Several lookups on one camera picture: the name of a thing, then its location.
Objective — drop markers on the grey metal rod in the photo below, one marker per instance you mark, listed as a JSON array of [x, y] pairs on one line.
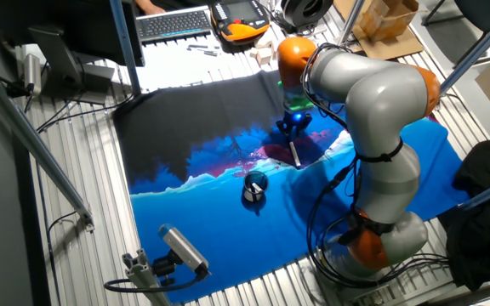
[[211, 53], [198, 46]]

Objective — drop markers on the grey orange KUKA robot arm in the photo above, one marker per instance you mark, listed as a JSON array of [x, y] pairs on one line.
[[377, 106]]

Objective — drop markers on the silver cylindrical camera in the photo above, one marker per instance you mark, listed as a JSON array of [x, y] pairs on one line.
[[32, 74]]

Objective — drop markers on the small wooden block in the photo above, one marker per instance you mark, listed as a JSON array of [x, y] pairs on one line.
[[253, 53]]

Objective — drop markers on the aluminium frame post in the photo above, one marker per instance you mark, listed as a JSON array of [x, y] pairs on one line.
[[121, 34], [349, 23]]

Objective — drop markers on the orange black teach pendant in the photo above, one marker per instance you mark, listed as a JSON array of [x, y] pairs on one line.
[[241, 30]]

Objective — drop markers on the black mesh pen holder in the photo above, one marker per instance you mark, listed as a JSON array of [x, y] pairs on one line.
[[247, 196]]

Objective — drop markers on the short aluminium profile stub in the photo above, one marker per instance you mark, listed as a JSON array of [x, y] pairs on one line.
[[140, 274]]

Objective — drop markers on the medium wooden block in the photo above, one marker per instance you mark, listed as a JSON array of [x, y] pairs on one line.
[[264, 56]]

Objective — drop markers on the black computer keyboard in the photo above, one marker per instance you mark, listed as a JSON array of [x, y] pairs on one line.
[[172, 24]]

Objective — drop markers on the black camera ball mount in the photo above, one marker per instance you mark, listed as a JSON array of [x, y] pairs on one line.
[[164, 267]]

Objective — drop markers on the person bare hand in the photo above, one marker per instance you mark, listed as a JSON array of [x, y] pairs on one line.
[[151, 7]]

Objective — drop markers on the black crumpled garment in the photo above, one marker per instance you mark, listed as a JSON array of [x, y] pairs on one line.
[[483, 221]]

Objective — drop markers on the blue landscape printed cloth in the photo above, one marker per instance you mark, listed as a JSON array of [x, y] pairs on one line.
[[228, 238]]

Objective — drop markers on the dark metal beam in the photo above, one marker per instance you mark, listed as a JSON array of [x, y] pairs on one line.
[[474, 293]]

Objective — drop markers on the white marker pen blue cap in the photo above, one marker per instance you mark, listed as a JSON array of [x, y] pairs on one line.
[[295, 155]]

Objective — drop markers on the black round spool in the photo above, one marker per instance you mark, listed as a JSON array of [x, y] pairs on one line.
[[292, 17]]

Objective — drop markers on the dark office chair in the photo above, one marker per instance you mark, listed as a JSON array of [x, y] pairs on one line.
[[483, 8]]

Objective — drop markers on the green gripper mount plate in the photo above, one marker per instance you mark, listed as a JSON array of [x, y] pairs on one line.
[[298, 103]]

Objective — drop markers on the black computer monitor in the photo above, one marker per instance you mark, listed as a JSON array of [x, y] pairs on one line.
[[36, 13]]

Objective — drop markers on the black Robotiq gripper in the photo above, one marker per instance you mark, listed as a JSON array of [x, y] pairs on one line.
[[298, 117]]

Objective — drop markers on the pale wooden block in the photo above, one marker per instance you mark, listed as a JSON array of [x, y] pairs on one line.
[[265, 40]]

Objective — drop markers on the white marker pen dark cap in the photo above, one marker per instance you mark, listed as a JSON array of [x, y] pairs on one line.
[[257, 187]]

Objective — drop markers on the silver camera blue end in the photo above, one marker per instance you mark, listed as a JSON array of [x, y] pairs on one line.
[[183, 248]]

